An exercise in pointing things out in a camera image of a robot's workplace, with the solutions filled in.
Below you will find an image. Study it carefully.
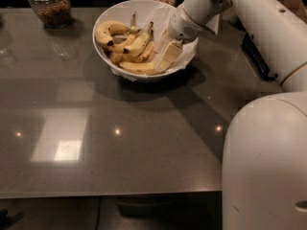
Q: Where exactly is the white sign stand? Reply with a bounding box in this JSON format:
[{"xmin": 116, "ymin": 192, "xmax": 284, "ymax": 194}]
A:
[{"xmin": 205, "ymin": 14, "xmax": 221, "ymax": 35}]

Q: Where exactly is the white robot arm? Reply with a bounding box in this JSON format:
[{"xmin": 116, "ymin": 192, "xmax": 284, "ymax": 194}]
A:
[{"xmin": 167, "ymin": 0, "xmax": 307, "ymax": 230}]

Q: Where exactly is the white paper liner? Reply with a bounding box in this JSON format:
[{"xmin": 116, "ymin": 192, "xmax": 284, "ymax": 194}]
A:
[{"xmin": 100, "ymin": 0, "xmax": 199, "ymax": 82}]

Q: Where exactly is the glass jar with granola left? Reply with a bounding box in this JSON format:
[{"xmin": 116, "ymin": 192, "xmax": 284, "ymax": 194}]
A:
[{"xmin": 28, "ymin": 0, "xmax": 71, "ymax": 28}]

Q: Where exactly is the yellow banana back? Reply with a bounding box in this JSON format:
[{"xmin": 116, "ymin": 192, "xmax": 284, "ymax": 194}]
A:
[{"xmin": 103, "ymin": 13, "xmax": 139, "ymax": 53}]

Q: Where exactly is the white bowl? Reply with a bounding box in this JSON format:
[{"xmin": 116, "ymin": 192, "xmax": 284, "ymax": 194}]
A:
[{"xmin": 92, "ymin": 0, "xmax": 198, "ymax": 82}]

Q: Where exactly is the curled yellow banana left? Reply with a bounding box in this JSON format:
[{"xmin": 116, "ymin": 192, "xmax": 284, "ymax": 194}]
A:
[{"xmin": 94, "ymin": 20, "xmax": 139, "ymax": 46}]

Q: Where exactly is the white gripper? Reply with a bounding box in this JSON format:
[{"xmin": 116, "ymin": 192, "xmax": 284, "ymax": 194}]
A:
[{"xmin": 154, "ymin": 6, "xmax": 202, "ymax": 72}]

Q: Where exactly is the yellow banana underneath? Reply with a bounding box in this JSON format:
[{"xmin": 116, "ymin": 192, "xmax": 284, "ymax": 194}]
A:
[{"xmin": 104, "ymin": 30, "xmax": 154, "ymax": 65}]

